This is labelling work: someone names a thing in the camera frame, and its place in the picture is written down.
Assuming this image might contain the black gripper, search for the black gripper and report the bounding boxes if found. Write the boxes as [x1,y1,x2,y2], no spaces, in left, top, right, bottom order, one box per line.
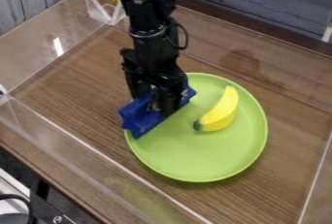
[120,23,188,117]

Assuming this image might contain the blue cross-shaped block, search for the blue cross-shaped block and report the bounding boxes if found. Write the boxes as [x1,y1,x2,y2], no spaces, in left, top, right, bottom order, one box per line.
[118,85,197,140]

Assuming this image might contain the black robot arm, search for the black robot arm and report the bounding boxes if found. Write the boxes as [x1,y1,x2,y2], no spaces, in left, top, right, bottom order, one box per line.
[120,0,188,116]

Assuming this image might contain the green round plate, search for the green round plate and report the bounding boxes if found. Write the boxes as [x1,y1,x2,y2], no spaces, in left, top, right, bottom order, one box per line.
[125,73,270,182]

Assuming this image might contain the yellow toy banana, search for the yellow toy banana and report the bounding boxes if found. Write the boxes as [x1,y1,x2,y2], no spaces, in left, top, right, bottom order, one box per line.
[193,84,240,132]

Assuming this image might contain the clear acrylic enclosure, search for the clear acrylic enclosure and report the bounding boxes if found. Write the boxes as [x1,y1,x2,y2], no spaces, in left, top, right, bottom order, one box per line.
[0,0,332,224]

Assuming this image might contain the black cable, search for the black cable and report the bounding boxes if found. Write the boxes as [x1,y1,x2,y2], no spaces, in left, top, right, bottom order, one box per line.
[0,194,37,224]

